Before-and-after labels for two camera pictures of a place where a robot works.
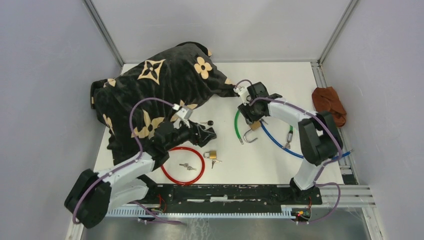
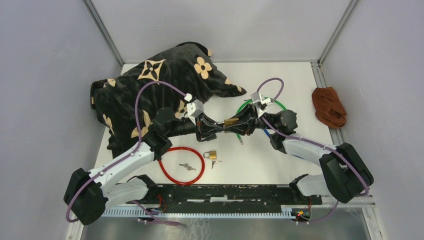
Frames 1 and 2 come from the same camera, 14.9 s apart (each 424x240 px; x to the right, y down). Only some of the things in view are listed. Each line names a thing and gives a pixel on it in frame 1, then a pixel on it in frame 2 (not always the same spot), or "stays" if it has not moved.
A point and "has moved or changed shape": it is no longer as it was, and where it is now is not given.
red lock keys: (188, 167) stays
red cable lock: (193, 181) stays
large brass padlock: (254, 125) has moved or changed shape
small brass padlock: (211, 154) stays
